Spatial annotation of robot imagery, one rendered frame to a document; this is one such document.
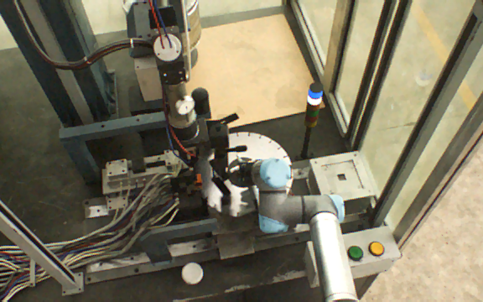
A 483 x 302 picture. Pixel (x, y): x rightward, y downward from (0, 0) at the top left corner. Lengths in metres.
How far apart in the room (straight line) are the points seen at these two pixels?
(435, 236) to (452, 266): 0.17
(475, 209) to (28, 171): 2.24
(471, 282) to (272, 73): 1.45
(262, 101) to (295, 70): 0.23
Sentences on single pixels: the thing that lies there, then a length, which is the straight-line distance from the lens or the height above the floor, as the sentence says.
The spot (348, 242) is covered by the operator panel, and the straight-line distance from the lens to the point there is 1.56.
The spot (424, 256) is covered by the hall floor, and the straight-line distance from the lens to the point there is 2.63.
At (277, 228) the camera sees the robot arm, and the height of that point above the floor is 1.20.
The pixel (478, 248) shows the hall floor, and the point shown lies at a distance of 2.75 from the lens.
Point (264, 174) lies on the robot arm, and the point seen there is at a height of 1.29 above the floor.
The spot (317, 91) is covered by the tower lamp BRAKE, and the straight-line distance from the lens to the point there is 1.53.
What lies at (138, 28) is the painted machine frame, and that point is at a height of 1.52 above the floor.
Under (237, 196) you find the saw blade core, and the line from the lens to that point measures 1.54.
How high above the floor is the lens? 2.32
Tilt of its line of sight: 58 degrees down
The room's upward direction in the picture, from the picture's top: 2 degrees counter-clockwise
